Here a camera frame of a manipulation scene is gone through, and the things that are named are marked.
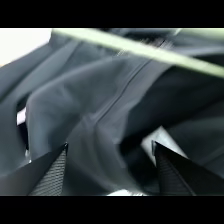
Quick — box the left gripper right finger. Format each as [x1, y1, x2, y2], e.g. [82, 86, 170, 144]
[151, 140, 224, 197]

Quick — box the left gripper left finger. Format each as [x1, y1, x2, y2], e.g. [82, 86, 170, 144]
[0, 142, 70, 197]

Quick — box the black long-sleeved shirt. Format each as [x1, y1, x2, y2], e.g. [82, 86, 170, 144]
[0, 28, 224, 197]

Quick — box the pale green clothes hanger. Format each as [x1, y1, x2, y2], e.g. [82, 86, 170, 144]
[51, 28, 224, 80]

